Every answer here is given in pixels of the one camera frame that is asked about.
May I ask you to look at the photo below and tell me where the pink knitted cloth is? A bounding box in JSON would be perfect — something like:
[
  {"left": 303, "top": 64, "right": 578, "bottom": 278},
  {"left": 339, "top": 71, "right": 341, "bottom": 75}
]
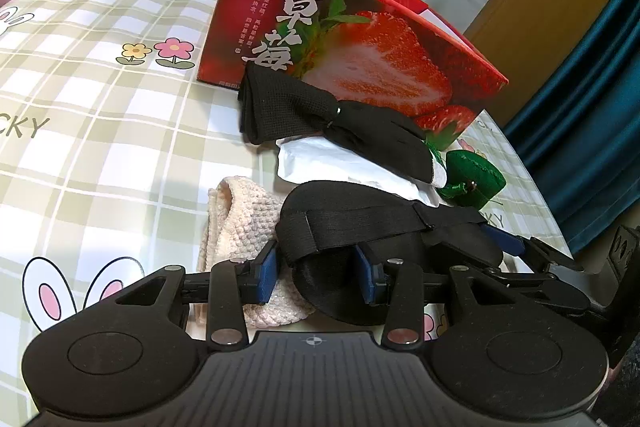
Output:
[{"left": 196, "top": 176, "right": 314, "bottom": 329}]

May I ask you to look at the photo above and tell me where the black bow tie cloth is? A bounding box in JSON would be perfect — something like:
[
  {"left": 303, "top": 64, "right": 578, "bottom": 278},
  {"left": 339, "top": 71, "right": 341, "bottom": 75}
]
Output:
[{"left": 238, "top": 64, "right": 434, "bottom": 183}]

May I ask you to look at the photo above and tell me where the red strawberry cardboard box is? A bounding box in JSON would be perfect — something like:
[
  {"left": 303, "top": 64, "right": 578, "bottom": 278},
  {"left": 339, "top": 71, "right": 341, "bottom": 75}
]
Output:
[{"left": 198, "top": 0, "right": 508, "bottom": 148}]

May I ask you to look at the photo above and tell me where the checkered bunny tablecloth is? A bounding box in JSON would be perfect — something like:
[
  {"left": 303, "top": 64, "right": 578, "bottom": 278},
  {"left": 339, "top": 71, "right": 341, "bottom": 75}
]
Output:
[{"left": 0, "top": 0, "right": 574, "bottom": 417}]

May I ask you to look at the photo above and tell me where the black eye mask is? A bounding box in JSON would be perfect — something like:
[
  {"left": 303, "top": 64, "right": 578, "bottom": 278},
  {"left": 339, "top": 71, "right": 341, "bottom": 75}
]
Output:
[{"left": 276, "top": 181, "right": 503, "bottom": 326}]

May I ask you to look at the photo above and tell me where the blue curtain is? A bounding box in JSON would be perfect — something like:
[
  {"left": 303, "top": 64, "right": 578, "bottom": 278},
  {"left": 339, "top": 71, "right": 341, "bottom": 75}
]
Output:
[{"left": 504, "top": 0, "right": 639, "bottom": 254}]

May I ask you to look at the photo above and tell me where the green plush pouch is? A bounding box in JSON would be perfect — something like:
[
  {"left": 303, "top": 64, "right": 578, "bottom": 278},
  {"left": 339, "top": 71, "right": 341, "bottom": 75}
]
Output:
[{"left": 437, "top": 150, "right": 506, "bottom": 210}]

